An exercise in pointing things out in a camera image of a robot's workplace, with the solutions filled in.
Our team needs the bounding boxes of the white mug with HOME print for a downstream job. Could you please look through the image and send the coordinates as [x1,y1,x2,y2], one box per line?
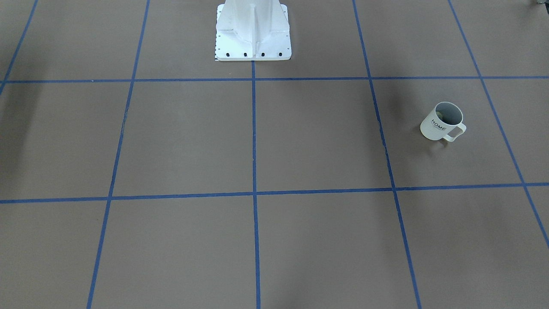
[420,102,467,142]

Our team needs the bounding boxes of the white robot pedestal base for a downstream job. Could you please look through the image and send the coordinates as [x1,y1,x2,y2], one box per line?
[214,0,292,61]

